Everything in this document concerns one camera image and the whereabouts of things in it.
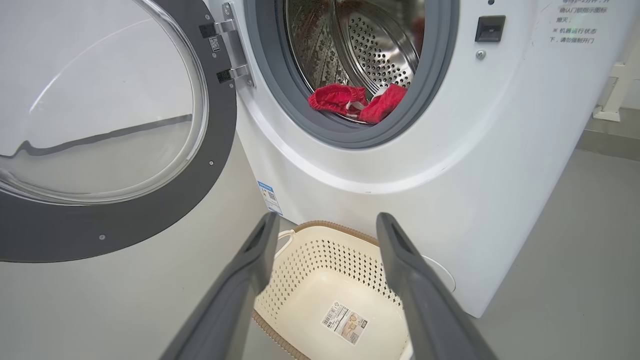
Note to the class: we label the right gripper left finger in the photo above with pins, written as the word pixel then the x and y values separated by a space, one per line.
pixel 225 310

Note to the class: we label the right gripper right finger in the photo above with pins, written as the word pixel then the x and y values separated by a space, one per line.
pixel 430 310

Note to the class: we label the washing machine door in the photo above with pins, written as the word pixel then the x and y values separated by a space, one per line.
pixel 150 215

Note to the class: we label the red and white garment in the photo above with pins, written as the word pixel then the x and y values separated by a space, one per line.
pixel 332 97

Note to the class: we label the white printed product label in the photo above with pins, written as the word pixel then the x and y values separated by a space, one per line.
pixel 345 323

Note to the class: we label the cream laundry basket brown rim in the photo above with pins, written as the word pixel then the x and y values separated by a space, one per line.
pixel 320 280

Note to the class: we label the white front-load washing machine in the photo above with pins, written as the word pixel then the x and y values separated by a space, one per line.
pixel 450 165

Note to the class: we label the grey rubber door seal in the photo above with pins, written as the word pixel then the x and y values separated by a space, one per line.
pixel 265 65

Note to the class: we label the stainless steel washing machine drum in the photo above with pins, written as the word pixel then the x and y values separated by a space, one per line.
pixel 380 50

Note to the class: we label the metal door hinge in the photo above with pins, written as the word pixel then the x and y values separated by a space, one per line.
pixel 235 45

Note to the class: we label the round filter cover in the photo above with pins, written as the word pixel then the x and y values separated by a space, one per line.
pixel 445 275

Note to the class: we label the blue energy label sticker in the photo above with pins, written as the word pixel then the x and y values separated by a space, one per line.
pixel 270 198

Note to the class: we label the silver screw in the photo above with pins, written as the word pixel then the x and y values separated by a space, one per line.
pixel 480 54

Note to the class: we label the printed warning text label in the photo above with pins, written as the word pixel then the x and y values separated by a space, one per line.
pixel 577 22

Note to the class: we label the white post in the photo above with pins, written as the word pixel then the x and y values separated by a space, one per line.
pixel 612 95

